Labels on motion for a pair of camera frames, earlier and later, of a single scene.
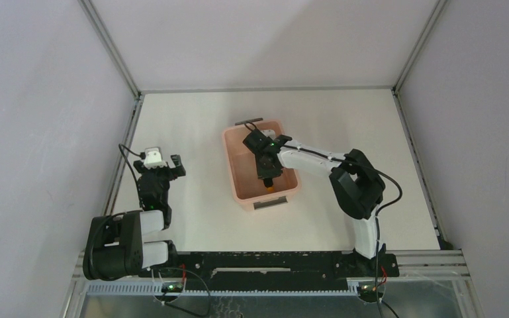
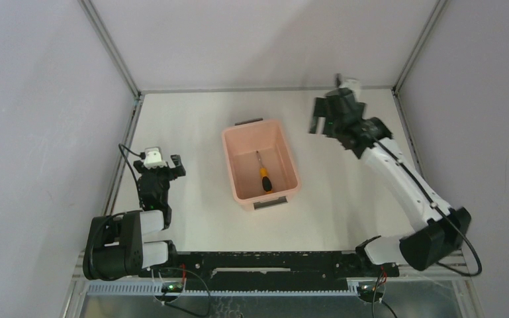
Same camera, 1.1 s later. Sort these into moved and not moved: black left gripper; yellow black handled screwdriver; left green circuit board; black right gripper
Moved: black right gripper
Not moved: left green circuit board; yellow black handled screwdriver; black left gripper
